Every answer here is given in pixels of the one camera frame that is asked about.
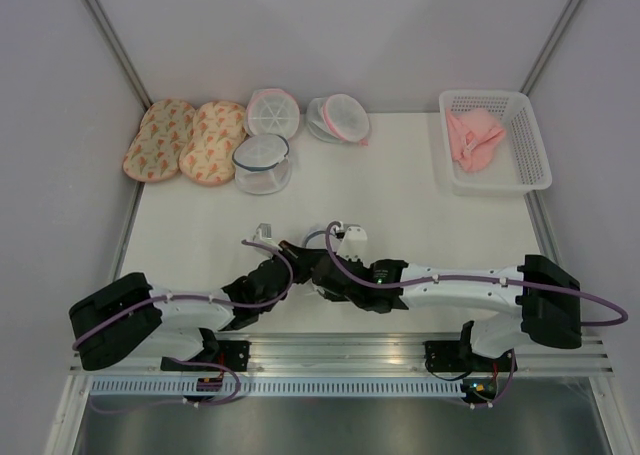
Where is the aluminium corner post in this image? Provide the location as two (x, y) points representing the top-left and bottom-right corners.
(81, 0), (152, 109)
(520, 0), (586, 96)

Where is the pink-trimmed mesh bag tilted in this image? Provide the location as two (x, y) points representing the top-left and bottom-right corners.
(306, 94), (371, 146)

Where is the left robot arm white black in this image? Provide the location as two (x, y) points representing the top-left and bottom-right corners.
(69, 242), (326, 371)

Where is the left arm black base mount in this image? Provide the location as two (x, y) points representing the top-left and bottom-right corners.
(160, 338), (251, 372)

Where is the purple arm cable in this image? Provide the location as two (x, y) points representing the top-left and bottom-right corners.
(72, 238), (296, 351)
(324, 220), (629, 329)

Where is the aluminium front rail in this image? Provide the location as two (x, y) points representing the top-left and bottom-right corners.
(69, 330), (615, 376)

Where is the white perforated plastic basket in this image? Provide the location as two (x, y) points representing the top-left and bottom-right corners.
(439, 89), (552, 196)

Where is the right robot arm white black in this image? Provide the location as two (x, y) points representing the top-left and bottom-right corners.
(312, 255), (582, 370)

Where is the floral bra pad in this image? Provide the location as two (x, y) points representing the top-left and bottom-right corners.
(122, 99), (195, 183)
(179, 101), (247, 186)

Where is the right floral bra pad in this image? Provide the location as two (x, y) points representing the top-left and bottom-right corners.
(179, 101), (247, 186)

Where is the right aluminium corner post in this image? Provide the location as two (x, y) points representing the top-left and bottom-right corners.
(520, 0), (586, 96)

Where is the left floral bra pad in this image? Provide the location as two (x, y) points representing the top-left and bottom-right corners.
(122, 99), (195, 183)

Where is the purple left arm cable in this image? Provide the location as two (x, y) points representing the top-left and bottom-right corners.
(72, 238), (296, 351)

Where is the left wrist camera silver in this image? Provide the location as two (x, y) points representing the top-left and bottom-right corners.
(252, 223), (277, 248)

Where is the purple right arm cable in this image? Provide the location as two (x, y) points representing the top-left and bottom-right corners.
(324, 220), (629, 329)

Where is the left aluminium corner post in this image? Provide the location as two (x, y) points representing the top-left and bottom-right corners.
(81, 0), (152, 109)

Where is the pink-trimmed mesh bag upright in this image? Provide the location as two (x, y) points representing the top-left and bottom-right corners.
(244, 88), (300, 139)

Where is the blue-trimmed mesh laundry bag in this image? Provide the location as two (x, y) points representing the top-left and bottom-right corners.
(303, 225), (346, 302)

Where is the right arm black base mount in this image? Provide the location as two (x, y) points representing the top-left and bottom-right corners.
(424, 340), (494, 374)

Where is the pink bra in basket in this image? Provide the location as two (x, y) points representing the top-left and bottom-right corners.
(445, 108), (507, 173)

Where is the white slotted cable duct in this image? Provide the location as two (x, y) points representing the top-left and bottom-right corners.
(90, 376), (479, 398)

